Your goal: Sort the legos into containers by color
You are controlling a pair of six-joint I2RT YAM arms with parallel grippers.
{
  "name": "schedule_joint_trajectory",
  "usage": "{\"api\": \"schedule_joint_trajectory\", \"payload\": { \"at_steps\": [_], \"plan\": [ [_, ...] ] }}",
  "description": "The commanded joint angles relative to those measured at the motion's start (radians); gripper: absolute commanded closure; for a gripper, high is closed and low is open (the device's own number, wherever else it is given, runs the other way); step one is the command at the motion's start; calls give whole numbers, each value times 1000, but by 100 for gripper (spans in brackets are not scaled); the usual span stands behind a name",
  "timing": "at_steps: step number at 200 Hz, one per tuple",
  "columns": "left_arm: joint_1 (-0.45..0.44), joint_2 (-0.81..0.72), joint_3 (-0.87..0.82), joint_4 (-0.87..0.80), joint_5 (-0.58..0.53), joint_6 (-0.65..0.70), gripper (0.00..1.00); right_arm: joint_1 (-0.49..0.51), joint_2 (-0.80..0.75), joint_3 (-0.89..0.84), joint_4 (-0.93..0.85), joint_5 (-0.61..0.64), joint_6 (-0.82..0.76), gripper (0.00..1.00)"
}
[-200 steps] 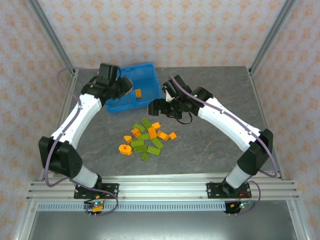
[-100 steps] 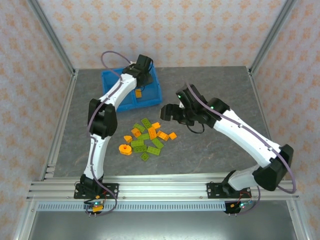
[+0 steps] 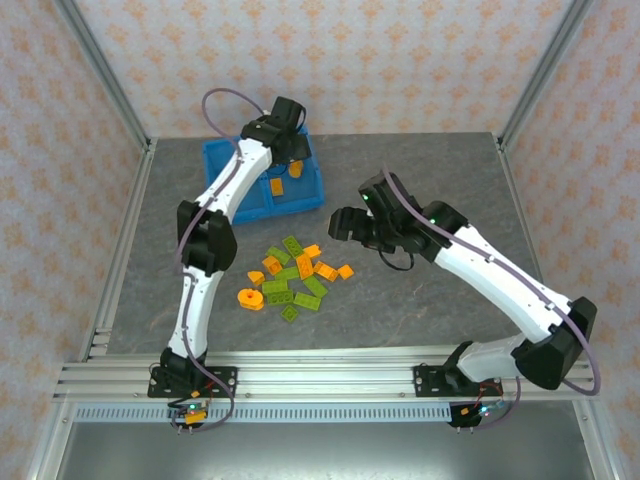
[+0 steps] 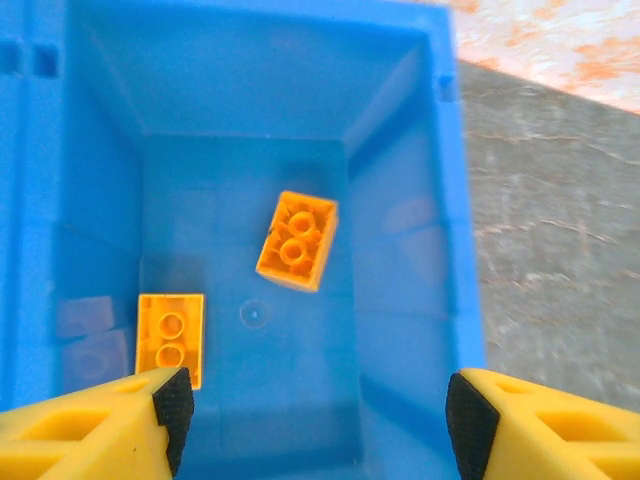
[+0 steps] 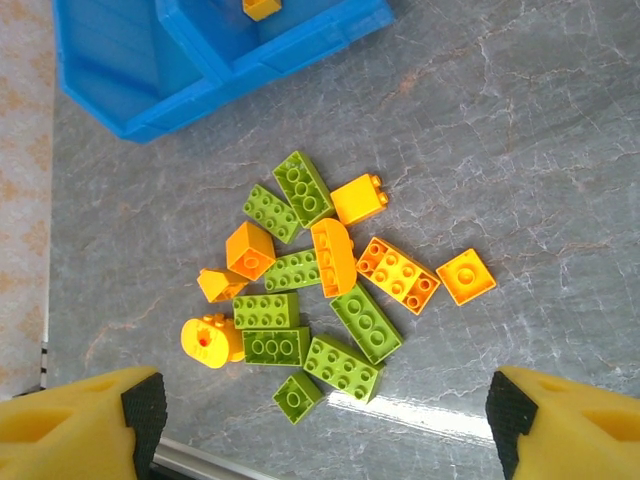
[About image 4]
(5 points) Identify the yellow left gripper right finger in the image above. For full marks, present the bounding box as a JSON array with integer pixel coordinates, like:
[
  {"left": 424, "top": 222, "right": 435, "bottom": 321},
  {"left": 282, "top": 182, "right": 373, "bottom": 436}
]
[{"left": 445, "top": 367, "right": 640, "bottom": 480}]

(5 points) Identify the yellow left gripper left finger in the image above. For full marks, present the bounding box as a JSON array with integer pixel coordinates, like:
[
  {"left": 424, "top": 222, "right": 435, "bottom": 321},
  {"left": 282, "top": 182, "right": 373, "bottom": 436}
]
[{"left": 0, "top": 367, "right": 195, "bottom": 480}]

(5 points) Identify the orange lego brick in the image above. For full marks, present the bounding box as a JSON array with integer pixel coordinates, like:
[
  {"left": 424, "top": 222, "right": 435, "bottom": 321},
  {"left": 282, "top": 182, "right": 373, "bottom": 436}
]
[
  {"left": 134, "top": 293, "right": 205, "bottom": 391},
  {"left": 255, "top": 190, "right": 339, "bottom": 293}
]

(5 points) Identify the blue bin holding orange bricks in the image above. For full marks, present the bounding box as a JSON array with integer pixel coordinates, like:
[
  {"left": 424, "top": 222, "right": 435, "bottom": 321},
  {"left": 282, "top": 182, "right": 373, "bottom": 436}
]
[{"left": 19, "top": 0, "right": 489, "bottom": 480}]

